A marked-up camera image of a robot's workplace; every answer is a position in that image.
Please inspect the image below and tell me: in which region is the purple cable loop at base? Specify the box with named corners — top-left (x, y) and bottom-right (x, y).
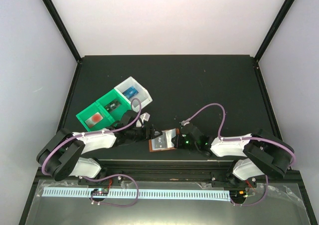
top-left (82, 174), bottom-right (142, 207)

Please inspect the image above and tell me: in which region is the right black frame post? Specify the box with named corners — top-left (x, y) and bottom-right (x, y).
top-left (254, 0), bottom-right (295, 62)

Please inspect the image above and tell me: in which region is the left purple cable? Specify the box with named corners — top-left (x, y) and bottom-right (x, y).
top-left (41, 97), bottom-right (143, 177)

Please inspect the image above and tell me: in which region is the red white card in bin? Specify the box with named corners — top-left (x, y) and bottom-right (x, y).
top-left (85, 112), bottom-right (103, 128)

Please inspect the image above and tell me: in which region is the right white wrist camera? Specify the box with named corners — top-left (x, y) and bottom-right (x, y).
top-left (180, 120), bottom-right (189, 127)

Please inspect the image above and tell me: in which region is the white slotted cable duct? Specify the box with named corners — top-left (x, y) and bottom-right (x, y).
top-left (42, 187), bottom-right (230, 202)

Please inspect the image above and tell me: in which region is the green bin at end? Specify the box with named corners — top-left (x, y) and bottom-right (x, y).
top-left (76, 102), bottom-right (115, 132)

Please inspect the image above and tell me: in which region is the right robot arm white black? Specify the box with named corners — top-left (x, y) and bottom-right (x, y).
top-left (170, 123), bottom-right (296, 188)

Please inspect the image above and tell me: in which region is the white plastic bin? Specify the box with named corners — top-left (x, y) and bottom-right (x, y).
top-left (114, 76), bottom-right (153, 112)

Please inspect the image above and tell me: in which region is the green bin near white bin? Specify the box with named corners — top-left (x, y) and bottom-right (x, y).
top-left (96, 89), bottom-right (131, 121)

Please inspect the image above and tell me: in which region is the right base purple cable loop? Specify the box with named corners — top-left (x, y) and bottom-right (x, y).
top-left (230, 177), bottom-right (270, 208)

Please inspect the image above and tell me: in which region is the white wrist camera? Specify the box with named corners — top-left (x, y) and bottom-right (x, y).
top-left (136, 113), bottom-right (150, 127)
top-left (180, 120), bottom-right (189, 127)

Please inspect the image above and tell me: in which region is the brown leather card holder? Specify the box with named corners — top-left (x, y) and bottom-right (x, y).
top-left (149, 128), bottom-right (179, 152)

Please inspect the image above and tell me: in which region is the small circuit board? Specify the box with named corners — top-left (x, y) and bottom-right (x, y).
top-left (91, 188), bottom-right (109, 197)

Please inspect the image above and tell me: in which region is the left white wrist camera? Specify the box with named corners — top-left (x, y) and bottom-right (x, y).
top-left (136, 113), bottom-right (150, 127)

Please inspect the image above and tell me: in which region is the left black frame post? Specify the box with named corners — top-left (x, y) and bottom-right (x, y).
top-left (42, 0), bottom-right (81, 62)

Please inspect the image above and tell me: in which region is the black aluminium front rail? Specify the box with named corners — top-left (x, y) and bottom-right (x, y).
top-left (79, 159), bottom-right (258, 190)

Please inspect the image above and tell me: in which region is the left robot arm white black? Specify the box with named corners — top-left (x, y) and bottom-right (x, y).
top-left (36, 110), bottom-right (162, 185)

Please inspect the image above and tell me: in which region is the black frame post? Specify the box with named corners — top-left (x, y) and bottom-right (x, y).
top-left (42, 0), bottom-right (81, 62)
top-left (254, 0), bottom-right (295, 62)

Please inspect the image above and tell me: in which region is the black card in green bin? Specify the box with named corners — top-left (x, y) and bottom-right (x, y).
top-left (104, 99), bottom-right (121, 113)

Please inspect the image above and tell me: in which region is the blue card in white bin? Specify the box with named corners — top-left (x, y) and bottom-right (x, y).
top-left (123, 86), bottom-right (139, 99)

